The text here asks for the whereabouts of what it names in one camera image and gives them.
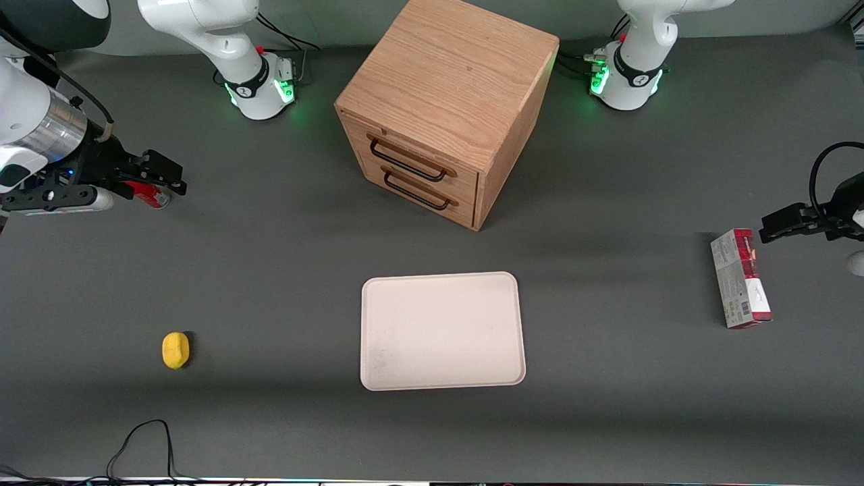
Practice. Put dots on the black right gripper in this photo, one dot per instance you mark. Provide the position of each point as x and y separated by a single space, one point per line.
96 164

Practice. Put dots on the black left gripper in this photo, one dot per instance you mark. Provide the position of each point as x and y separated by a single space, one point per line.
839 214

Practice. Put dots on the red soda can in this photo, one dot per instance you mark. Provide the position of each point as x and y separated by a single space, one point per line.
150 196

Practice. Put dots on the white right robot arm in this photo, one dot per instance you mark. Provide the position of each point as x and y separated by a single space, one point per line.
202 27

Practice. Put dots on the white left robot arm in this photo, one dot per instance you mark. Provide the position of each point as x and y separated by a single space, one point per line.
641 54

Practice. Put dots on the white rectangular tray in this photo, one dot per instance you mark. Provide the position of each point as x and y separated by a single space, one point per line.
442 331

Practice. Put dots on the red and white carton box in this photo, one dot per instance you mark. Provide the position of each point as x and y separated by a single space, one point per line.
739 280

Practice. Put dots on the white round object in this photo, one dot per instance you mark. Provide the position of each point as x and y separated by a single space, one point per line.
857 263

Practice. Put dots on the yellow lemon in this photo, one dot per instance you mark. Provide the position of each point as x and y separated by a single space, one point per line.
175 350

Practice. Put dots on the wooden drawer front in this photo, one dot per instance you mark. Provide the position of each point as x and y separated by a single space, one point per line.
412 152
422 192

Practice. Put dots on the wooden drawer cabinet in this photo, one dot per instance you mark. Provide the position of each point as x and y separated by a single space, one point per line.
445 88

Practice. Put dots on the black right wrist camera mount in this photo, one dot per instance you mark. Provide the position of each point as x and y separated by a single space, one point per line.
40 197

